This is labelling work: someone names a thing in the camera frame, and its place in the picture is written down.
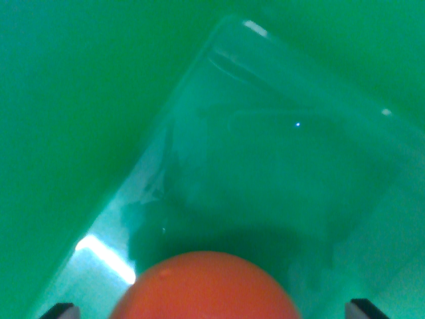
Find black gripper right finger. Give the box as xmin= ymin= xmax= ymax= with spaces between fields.
xmin=344 ymin=298 xmax=389 ymax=319

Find orange fruit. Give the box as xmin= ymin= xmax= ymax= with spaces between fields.
xmin=109 ymin=251 xmax=301 ymax=319

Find green plastic bin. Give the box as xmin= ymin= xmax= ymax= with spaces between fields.
xmin=0 ymin=0 xmax=425 ymax=319

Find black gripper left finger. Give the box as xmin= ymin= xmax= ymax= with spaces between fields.
xmin=39 ymin=302 xmax=81 ymax=319

